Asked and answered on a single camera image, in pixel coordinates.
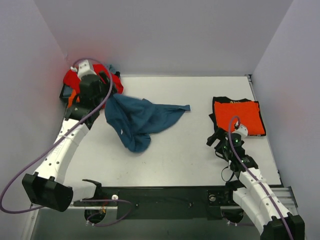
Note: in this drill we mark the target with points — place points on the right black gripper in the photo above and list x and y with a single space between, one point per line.
217 138

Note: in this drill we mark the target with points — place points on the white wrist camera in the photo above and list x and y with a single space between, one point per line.
83 67
241 130

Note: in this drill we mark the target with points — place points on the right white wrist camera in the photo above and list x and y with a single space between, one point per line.
241 130

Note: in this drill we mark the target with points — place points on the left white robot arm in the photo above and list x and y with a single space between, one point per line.
45 187

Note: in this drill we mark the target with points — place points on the light blue t shirt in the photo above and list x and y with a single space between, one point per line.
111 68

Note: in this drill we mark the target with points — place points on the red t shirt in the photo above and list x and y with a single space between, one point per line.
72 81

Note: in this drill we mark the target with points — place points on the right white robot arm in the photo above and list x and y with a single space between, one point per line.
251 192

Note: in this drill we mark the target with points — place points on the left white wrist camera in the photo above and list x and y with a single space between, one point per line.
83 67

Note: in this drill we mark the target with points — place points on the orange crumpled t shirt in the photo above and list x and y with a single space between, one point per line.
73 98

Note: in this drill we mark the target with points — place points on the teal blue t shirt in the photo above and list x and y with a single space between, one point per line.
134 119

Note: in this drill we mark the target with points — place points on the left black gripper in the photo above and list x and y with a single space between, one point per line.
105 80

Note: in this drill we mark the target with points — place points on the folded black t shirt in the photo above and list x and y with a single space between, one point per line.
248 111

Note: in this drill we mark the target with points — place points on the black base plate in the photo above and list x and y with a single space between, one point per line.
169 203

